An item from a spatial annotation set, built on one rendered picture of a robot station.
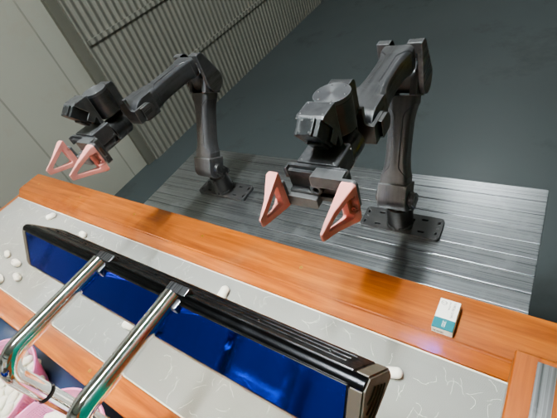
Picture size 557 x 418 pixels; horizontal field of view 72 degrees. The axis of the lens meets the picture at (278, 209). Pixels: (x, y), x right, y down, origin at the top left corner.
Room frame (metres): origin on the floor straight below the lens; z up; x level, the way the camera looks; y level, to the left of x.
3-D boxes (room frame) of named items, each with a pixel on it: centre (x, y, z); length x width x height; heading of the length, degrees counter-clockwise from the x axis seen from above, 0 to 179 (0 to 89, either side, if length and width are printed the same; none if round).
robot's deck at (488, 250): (0.68, 0.11, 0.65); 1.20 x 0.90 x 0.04; 45
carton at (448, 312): (0.32, -0.21, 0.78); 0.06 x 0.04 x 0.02; 134
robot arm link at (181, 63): (1.06, 0.15, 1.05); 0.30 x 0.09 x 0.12; 135
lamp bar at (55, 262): (0.36, 0.20, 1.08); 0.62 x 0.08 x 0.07; 44
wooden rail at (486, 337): (0.86, 0.30, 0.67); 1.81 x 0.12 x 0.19; 44
